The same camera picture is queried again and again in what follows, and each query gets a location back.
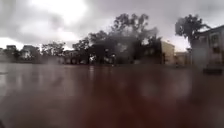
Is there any row of trees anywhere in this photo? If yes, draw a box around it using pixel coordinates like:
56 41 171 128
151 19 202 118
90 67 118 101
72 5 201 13
0 13 163 65

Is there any red running track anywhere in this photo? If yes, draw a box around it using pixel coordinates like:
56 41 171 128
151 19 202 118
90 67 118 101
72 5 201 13
0 62 224 128

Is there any yellow building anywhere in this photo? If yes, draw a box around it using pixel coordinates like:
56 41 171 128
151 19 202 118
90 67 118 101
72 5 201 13
160 40 176 66

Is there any tall tree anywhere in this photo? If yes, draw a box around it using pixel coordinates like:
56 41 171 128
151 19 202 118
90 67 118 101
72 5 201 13
174 13 212 51

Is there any grey grandstand building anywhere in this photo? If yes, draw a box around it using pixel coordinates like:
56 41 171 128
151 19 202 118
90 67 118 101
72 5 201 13
191 24 224 75

